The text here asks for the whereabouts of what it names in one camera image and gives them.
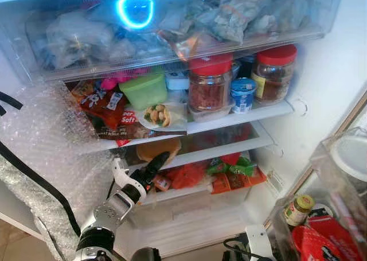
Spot red-lid jar yellow label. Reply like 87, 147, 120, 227
252, 44, 298, 106

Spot green and orange packets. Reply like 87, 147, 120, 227
206, 152, 268, 194

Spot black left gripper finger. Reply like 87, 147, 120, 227
150, 154, 171, 178
145, 151, 170, 171

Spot white crisper drawer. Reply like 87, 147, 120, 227
115, 181, 277, 257

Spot grey frozen food bag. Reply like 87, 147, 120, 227
46, 11, 115, 68

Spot gold-lid glass jar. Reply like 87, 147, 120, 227
285, 194, 315, 227

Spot white-edged glass fridge shelf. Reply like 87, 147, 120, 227
75, 99, 295, 154
115, 122, 275, 171

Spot white tub with blue label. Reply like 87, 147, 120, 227
165, 72, 190, 91

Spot red produce bag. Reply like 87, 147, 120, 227
166, 161, 210, 190

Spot orange-tinted frozen bag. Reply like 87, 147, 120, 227
158, 29, 220, 61

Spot blue yogurt cup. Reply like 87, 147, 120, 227
231, 77, 256, 114

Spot clear fridge drawer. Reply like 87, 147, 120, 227
0, 0, 345, 82

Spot soft bread package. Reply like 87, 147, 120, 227
86, 106, 190, 146

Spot green plastic container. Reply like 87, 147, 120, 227
119, 72, 169, 110

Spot red snack bag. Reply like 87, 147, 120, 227
72, 80, 130, 130

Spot red food package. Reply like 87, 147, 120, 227
292, 215, 363, 261

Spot white-lid round tub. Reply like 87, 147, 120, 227
330, 135, 367, 182

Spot red-lid jar of chili flakes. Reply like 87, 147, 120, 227
188, 54, 234, 114

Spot frozen dumpling bag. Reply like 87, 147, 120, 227
211, 0, 271, 44

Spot packaged tortilla wrap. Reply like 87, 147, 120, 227
138, 102, 188, 133

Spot peach plastic container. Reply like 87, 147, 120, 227
136, 138, 182, 164

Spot clear bubble wrap sheet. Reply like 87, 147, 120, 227
0, 80, 115, 261

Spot clear fridge door bin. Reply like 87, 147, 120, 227
270, 128, 367, 261

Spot clear flat food box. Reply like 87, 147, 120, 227
189, 103, 233, 123

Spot pink plastic item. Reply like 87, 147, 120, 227
100, 72, 134, 90

